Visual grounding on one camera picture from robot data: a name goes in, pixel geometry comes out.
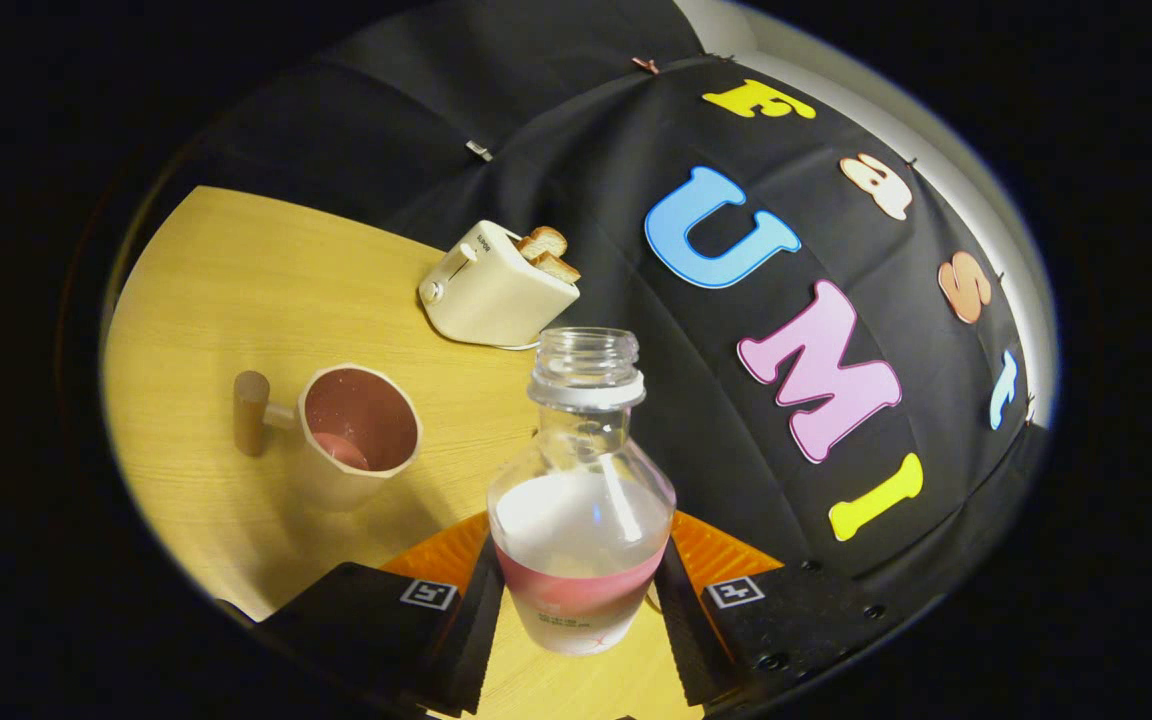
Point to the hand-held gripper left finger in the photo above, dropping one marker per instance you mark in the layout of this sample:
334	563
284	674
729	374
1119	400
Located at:
476	640

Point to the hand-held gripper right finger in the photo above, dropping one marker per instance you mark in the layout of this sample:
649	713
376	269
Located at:
691	640

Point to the clear juice bottle pink label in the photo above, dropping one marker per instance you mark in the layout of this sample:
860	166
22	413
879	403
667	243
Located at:
581	540

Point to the cream toaster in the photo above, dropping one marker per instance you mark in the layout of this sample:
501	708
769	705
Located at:
496	300

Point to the toast slice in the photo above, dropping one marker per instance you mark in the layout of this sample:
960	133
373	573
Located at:
543	242
558	268

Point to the wooden table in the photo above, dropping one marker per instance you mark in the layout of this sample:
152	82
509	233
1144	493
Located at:
236	300

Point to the silver clip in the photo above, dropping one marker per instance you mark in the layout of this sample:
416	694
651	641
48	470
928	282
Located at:
478	150

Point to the red clip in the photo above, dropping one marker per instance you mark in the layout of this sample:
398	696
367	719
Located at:
645	65

